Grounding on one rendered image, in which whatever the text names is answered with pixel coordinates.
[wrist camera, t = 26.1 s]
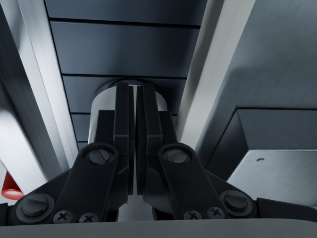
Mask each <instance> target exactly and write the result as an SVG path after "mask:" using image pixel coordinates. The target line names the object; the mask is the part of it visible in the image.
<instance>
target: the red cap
mask: <svg viewBox="0 0 317 238"><path fill-rule="evenodd" d="M1 195H2V196H4V197H5V198H7V199H10V200H19V199H20V198H22V197H23V196H25V195H24V194H23V192H22V191H21V190H20V188H19V187H18V185H17V184H16V182H15V181H14V180H13V178H12V177H11V175H10V174H9V173H8V171H7V172H6V176H5V179H4V183H3V187H2V191H1Z"/></svg>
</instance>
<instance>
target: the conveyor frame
mask: <svg viewBox="0 0 317 238"><path fill-rule="evenodd" d="M17 1H18V4H19V7H20V10H21V13H22V16H23V20H24V23H25V26H26V29H27V33H28V36H29V39H30V42H31V45H32V49H33V52H34V55H35V58H36V62H37V65H38V68H39V71H40V74H41V77H42V81H43V84H44V87H45V90H46V94H47V97H48V100H49V103H50V107H51V110H52V113H53V116H54V119H55V122H56V125H57V129H58V132H59V136H60V139H61V142H62V145H63V148H64V151H65V154H66V158H67V161H68V165H69V167H70V168H72V167H73V164H74V162H75V160H76V158H77V155H78V153H79V147H78V143H77V139H76V134H75V129H74V125H73V121H72V116H71V112H70V107H69V104H68V99H67V94H66V90H65V85H64V81H63V77H62V75H63V73H62V72H61V68H60V64H59V60H58V54H57V50H56V46H55V42H54V37H53V33H52V29H51V25H50V19H51V17H49V15H48V11H47V7H46V2H45V0H17Z"/></svg>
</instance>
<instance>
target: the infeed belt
mask: <svg viewBox="0 0 317 238"><path fill-rule="evenodd" d="M45 2H46V7H47V11H48V15H49V17H51V19H50V25H51V29H52V33H53V37H54V42H55V46H56V50H57V54H58V60H59V64H60V68H61V72H62V73H63V75H62V77H63V81H64V85H65V90H66V94H67V99H68V104H69V107H70V112H71V116H72V121H73V125H74V129H75V134H76V139H77V143H78V147H79V151H80V150H81V149H82V148H83V147H84V146H86V145H87V144H88V137H89V128H90V118H91V108H92V104H91V102H92V98H93V95H94V94H95V92H96V91H97V90H98V89H99V88H100V87H101V86H103V85H104V84H106V83H109V82H111V81H114V80H119V79H127V78H132V79H140V80H144V81H147V82H150V83H154V85H156V86H157V87H158V88H159V89H161V90H162V92H163V93H164V94H165V96H166V99H167V111H171V114H172V118H173V122H174V125H175V122H176V118H177V115H178V111H179V107H180V103H181V99H182V96H183V92H184V88H185V84H186V80H187V77H188V73H189V69H190V66H191V62H192V58H193V54H194V50H195V46H196V42H197V39H198V35H199V32H200V27H201V23H202V20H203V16H204V12H205V9H206V5H207V2H208V0H45Z"/></svg>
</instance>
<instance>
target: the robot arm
mask: <svg viewBox="0 0 317 238"><path fill-rule="evenodd" d="M134 154H135V159H136V184H137V195H142V203H143V204H144V203H148V204H150V205H151V206H152V215H153V219H154V220H153V221H119V222H117V220H118V216H119V208H120V207H121V206H122V205H123V204H127V201H128V196H132V195H133V177H134ZM0 238H317V209H315V208H313V207H310V206H306V205H301V204H293V203H287V202H282V201H276V200H270V199H264V198H259V197H257V200H253V199H252V198H251V197H250V196H249V195H248V194H246V193H245V192H243V191H241V190H240V189H238V188H236V187H235V186H233V185H231V184H229V183H228V182H226V181H224V180H222V179H221V178H219V177H217V176H216V175H214V174H212V173H210V172H209V171H207V170H205V169H204V168H203V166H202V164H201V162H200V160H199V158H198V156H197V154H196V152H195V151H194V150H193V149H192V148H191V147H190V146H188V145H186V144H183V143H179V142H178V139H177V135H176V131H175V126H174V122H173V118H172V114H171V111H159V110H158V104H157V99H156V93H155V88H154V83H142V85H141V86H137V94H136V117H135V119H134V96H133V86H129V83H122V82H117V86H116V101H115V110H99V111H98V116H97V123H96V129H95V135H94V142H93V143H90V144H87V145H86V146H84V147H83V148H82V149H81V150H80V151H79V153H78V155H77V158H76V160H75V162H74V164H73V167H72V168H70V169H69V170H67V171H65V172H63V173H62V174H60V175H58V176H57V177H55V178H53V179H52V180H50V181H48V182H47V183H45V184H43V185H42V186H40V187H38V188H37V189H35V190H33V191H32V192H30V193H28V194H27V195H25V196H23V197H22V198H20V199H19V200H18V201H17V202H16V203H15V204H14V205H10V206H9V205H8V203H2V204H0Z"/></svg>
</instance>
